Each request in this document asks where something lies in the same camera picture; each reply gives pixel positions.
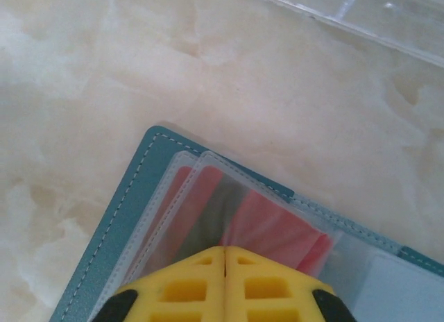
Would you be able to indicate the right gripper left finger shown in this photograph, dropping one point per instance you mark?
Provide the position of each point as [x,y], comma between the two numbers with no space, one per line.
[187,287]

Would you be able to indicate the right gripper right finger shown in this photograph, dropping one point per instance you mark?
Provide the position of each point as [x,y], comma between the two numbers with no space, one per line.
[270,287]

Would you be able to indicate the red plastic card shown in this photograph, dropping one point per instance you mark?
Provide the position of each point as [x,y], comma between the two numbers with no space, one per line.
[270,225]
[179,186]

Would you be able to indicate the blue leather card holder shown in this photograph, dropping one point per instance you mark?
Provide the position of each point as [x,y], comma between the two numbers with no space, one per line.
[132,204]

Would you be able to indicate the clear acrylic tiered organizer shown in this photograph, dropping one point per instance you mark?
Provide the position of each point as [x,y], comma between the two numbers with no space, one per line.
[381,23]

